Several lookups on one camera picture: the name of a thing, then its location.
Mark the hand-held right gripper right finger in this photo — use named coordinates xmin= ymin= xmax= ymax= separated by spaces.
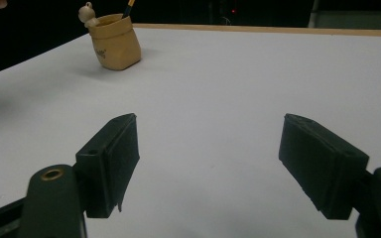
xmin=278 ymin=113 xmax=370 ymax=221

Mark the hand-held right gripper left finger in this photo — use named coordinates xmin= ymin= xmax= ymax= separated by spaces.
xmin=74 ymin=112 xmax=141 ymax=219

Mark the tan ceramic bear pen holder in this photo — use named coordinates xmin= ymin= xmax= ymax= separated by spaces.
xmin=77 ymin=1 xmax=143 ymax=71

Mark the dark green makeup brush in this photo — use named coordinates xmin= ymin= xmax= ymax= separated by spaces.
xmin=121 ymin=0 xmax=137 ymax=20

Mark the grey panel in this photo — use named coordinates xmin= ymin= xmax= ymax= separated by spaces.
xmin=308 ymin=0 xmax=381 ymax=30

